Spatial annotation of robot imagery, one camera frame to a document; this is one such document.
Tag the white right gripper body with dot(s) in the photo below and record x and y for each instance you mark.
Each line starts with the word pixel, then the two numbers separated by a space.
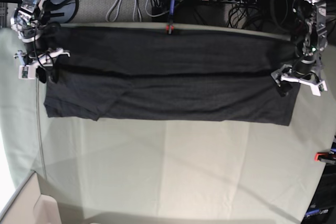
pixel 28 71

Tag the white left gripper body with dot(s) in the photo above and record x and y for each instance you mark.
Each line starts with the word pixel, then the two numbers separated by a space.
pixel 311 79

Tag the black t-shirt with colourful logo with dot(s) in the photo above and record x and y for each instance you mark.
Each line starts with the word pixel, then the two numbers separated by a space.
pixel 146 74

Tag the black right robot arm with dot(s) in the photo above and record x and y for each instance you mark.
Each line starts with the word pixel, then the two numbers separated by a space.
pixel 31 21

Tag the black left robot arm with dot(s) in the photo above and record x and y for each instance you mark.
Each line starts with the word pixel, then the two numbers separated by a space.
pixel 310 41

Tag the red black clamp right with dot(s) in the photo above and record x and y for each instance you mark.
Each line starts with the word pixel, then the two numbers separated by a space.
pixel 325 157

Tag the red black clamp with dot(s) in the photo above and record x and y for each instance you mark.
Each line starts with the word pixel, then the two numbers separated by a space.
pixel 169 29
pixel 325 157

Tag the red black clamp middle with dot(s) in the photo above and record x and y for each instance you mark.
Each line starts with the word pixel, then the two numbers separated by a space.
pixel 169 29

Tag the white box corner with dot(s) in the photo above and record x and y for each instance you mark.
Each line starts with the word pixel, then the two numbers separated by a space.
pixel 29 205

